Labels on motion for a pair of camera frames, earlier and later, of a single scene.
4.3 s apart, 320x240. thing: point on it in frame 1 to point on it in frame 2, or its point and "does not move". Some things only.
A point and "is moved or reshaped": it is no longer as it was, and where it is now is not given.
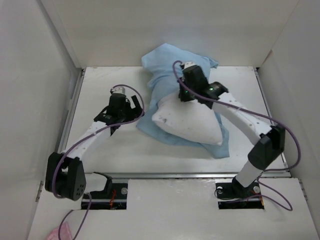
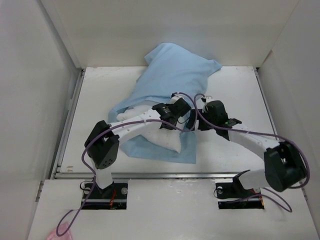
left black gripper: (133, 111) to (172, 128)
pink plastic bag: (65, 233) does not move
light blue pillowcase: (161, 63) is moved or reshaped
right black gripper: (183, 98) to (191, 123)
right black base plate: (230, 190) does not move
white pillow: (192, 119) is moved or reshaped
